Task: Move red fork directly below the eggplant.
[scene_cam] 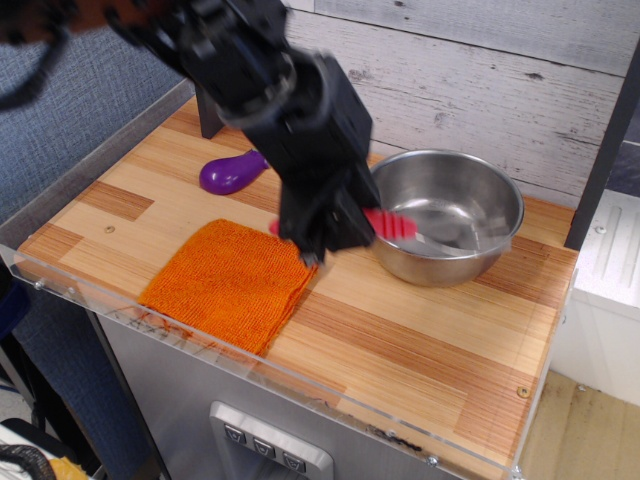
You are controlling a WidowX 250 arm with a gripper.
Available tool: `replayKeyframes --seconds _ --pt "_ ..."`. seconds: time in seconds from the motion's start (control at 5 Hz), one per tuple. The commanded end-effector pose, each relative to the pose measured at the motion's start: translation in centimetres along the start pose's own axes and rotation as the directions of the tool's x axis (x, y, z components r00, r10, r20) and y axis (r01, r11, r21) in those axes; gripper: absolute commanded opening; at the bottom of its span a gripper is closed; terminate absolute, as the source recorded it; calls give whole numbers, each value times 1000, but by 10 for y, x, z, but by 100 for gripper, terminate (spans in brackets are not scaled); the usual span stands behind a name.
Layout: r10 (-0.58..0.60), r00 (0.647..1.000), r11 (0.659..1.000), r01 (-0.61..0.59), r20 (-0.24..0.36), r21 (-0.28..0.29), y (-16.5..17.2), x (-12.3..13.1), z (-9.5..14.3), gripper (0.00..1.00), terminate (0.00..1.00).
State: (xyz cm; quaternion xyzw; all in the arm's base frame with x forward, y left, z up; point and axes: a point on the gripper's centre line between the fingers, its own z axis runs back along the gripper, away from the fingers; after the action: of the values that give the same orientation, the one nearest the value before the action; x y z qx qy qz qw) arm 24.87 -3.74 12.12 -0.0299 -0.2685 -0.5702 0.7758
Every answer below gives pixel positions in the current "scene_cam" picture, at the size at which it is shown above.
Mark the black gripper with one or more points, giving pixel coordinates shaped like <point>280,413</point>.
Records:
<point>315,134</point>

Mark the red handled metal fork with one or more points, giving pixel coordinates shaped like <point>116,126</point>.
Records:
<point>404,232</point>

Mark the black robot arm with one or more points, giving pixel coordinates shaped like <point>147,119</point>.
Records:
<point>236,50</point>

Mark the purple toy eggplant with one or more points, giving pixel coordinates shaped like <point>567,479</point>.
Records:
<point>229,175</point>

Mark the orange folded cloth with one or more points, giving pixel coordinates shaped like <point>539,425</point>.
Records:
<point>232,282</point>

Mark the stainless steel bowl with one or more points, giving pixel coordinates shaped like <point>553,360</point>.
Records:
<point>466,210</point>

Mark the silver button control panel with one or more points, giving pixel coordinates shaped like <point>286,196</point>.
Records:
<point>250,448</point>

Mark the white ribbed side unit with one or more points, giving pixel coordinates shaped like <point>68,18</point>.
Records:
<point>598,341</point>

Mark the yellow object bottom left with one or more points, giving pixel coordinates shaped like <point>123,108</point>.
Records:
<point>65,469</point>

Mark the dark grey left post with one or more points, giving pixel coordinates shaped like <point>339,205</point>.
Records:
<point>210,122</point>

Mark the dark grey post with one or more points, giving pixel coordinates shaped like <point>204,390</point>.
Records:
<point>210,122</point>
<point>613,138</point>

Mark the dark grey right post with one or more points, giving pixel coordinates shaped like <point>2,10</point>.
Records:
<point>613,138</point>

